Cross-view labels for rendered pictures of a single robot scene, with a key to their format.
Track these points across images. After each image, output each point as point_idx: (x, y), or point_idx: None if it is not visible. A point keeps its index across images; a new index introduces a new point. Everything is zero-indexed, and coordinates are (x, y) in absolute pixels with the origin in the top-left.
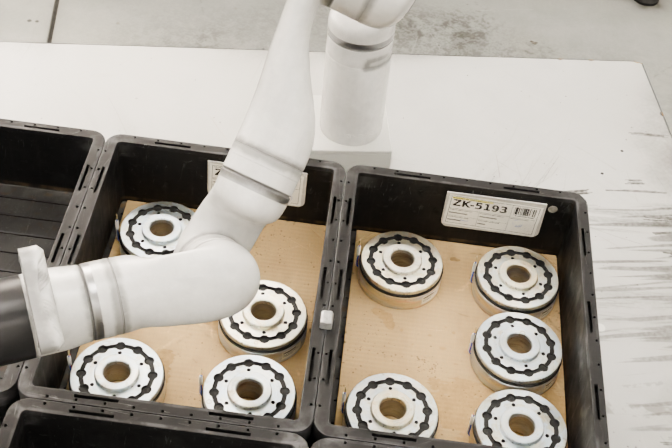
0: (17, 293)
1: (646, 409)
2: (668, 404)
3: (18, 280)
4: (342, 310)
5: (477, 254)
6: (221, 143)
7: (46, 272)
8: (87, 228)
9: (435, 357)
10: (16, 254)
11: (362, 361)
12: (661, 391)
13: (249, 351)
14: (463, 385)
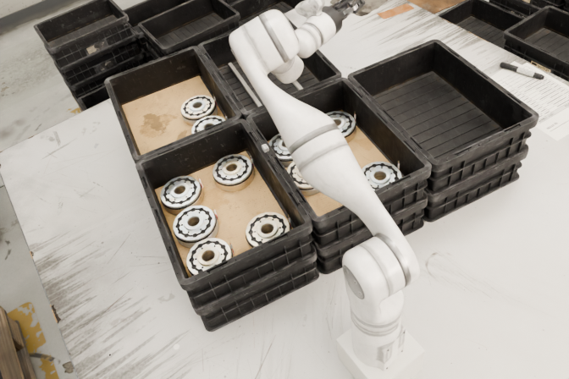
0: (322, 10)
1: (141, 310)
2: (130, 321)
3: (326, 13)
4: (284, 209)
5: None
6: (460, 331)
7: (310, 2)
8: (388, 128)
9: (231, 211)
10: (428, 148)
11: (260, 192)
12: (135, 326)
13: None
14: (214, 207)
